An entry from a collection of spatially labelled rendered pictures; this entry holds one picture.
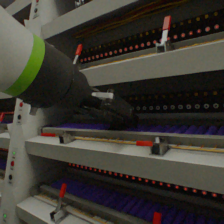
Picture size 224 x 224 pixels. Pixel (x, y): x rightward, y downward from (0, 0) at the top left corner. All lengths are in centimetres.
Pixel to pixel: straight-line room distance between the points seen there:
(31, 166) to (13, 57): 51
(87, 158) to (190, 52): 31
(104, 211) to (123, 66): 35
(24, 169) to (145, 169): 43
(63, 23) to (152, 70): 37
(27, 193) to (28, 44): 55
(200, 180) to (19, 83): 30
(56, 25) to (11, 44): 47
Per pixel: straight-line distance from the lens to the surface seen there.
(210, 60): 38
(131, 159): 40
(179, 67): 39
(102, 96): 34
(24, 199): 73
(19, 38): 27
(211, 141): 39
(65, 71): 29
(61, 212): 58
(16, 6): 106
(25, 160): 70
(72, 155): 51
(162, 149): 38
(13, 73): 26
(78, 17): 64
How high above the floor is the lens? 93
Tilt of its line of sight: 8 degrees up
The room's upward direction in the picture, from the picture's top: 5 degrees clockwise
